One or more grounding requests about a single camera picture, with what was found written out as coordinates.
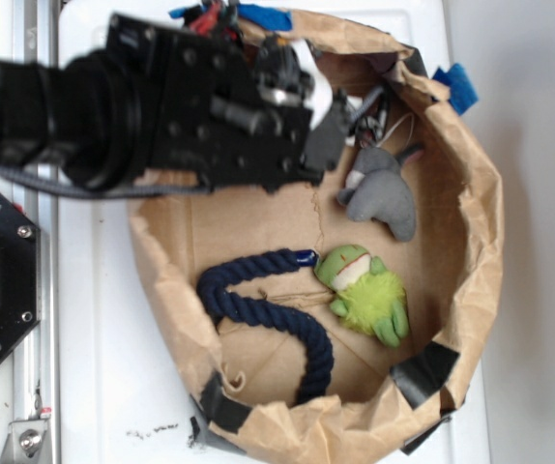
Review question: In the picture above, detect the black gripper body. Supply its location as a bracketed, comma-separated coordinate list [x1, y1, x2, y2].
[105, 14, 324, 191]

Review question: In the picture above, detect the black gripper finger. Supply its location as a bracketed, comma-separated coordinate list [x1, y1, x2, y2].
[303, 89, 351, 172]

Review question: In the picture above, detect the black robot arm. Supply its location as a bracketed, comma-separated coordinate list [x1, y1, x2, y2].
[0, 5, 354, 199]

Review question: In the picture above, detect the grey plush bunny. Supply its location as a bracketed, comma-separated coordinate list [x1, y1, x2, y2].
[336, 144, 424, 242]

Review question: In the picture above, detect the blue tape top left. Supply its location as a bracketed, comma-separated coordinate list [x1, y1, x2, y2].
[168, 4, 293, 32]

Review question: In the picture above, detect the blue tape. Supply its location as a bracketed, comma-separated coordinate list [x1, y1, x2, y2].
[168, 4, 293, 32]
[433, 63, 480, 116]

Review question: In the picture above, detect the blue tape top right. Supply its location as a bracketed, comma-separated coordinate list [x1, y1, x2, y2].
[433, 63, 480, 116]

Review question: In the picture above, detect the green plush frog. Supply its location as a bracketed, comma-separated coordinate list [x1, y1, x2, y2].
[314, 245, 410, 348]

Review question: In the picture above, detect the brown paper bag bin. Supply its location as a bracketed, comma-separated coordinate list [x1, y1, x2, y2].
[129, 10, 504, 463]

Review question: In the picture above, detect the black tape lower right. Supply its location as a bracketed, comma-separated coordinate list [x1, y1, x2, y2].
[390, 341, 460, 410]

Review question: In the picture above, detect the black tape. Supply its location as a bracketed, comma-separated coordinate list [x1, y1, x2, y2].
[390, 341, 460, 410]
[190, 371, 252, 455]

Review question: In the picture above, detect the black tape lower left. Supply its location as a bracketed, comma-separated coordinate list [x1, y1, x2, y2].
[190, 371, 252, 455]

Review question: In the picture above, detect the aluminium extrusion rail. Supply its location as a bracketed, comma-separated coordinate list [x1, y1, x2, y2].
[10, 1, 62, 463]

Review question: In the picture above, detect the navy blue rope toy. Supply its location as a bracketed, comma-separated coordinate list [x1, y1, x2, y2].
[196, 248, 335, 405]

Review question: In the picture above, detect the metal corner bracket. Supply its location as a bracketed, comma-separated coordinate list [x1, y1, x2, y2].
[0, 420, 52, 464]

